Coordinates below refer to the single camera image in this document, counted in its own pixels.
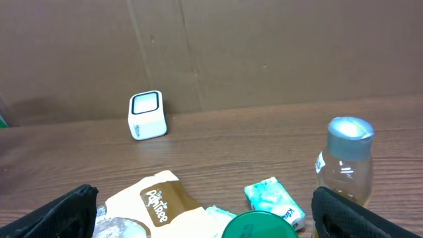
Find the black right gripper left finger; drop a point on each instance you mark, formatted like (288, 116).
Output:
(71, 215)

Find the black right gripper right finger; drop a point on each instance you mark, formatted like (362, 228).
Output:
(338, 217)

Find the yellow dish soap bottle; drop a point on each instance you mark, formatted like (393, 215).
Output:
(345, 164)

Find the teal tissue pack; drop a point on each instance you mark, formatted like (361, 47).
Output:
(269, 195)

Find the green lid jar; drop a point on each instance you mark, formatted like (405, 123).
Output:
(259, 224)

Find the brown snack pouch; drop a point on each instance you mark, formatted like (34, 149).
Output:
(155, 207)

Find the teal wipes packet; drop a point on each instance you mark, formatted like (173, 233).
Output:
(220, 219)

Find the white barcode scanner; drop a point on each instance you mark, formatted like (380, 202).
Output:
(146, 115)

